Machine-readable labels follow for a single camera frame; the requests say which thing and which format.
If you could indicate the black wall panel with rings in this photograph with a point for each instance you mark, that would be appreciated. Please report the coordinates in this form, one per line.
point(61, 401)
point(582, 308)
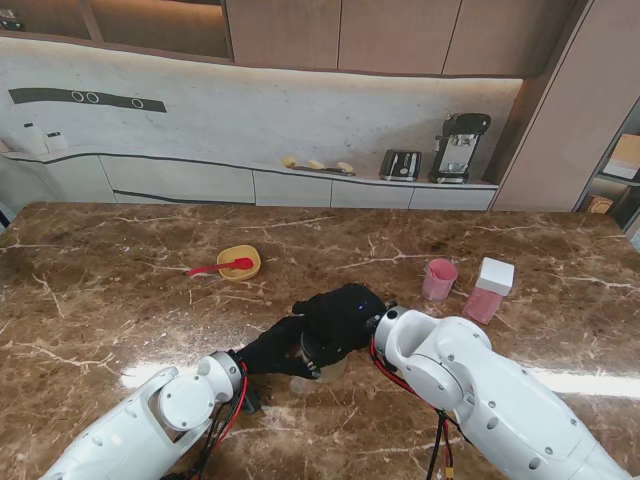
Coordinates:
point(50, 96)

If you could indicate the short white bottle black cap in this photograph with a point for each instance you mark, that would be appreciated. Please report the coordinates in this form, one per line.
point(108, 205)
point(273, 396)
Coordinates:
point(55, 142)

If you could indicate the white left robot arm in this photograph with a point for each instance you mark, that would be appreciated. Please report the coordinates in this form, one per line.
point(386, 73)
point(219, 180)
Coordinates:
point(140, 430)

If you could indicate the white square container lid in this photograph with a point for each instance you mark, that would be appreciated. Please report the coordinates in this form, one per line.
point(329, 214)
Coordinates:
point(495, 275)

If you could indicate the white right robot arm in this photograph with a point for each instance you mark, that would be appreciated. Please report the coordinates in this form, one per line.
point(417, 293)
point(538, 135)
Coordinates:
point(490, 395)

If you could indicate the red measuring spoon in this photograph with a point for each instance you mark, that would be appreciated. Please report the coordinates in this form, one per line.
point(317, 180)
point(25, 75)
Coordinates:
point(220, 267)

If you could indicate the yellow plastic bowl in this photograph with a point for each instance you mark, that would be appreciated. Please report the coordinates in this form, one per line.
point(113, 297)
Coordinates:
point(240, 270)

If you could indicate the clear glass grain jar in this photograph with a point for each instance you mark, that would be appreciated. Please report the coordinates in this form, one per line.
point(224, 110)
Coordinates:
point(335, 372)

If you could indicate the wooden wall cabinets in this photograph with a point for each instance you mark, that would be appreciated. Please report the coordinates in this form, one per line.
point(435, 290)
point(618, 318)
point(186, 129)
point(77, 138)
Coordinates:
point(390, 35)

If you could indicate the orange printed box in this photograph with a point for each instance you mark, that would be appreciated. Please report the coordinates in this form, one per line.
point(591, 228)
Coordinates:
point(598, 205)

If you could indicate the dark wooden serving board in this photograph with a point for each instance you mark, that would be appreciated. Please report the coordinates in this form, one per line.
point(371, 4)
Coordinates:
point(325, 170)

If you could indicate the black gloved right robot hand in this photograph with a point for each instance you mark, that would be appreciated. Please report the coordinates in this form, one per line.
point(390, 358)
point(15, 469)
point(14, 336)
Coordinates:
point(340, 320)

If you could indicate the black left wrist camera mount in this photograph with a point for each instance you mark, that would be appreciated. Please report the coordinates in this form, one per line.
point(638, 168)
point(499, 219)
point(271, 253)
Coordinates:
point(252, 402)

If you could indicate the black espresso machine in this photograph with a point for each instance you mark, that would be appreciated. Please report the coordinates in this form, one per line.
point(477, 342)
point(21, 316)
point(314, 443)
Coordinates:
point(460, 145)

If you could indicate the pink container with white lid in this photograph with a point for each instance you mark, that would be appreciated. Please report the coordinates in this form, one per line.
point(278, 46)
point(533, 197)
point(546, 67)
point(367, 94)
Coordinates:
point(482, 302)

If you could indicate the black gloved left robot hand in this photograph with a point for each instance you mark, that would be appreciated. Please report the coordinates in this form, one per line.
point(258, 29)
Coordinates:
point(275, 347)

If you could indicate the tall white bottle black cap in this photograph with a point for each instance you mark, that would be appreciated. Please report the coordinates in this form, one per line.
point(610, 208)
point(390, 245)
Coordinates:
point(33, 140)

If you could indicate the pale flat board on shelf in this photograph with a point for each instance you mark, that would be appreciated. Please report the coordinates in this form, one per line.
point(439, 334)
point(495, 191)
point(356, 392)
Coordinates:
point(624, 155)

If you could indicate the yellow bread piece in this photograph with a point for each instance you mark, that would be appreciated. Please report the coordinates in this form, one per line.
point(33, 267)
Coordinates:
point(289, 161)
point(315, 164)
point(344, 167)

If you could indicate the pink measuring cup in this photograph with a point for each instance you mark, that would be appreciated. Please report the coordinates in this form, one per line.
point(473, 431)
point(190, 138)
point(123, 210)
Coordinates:
point(440, 280)

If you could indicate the black toaster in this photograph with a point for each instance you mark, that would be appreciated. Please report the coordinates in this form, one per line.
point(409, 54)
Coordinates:
point(400, 165)

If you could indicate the white counter cabinet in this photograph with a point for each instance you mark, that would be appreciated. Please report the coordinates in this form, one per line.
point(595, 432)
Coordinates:
point(175, 180)

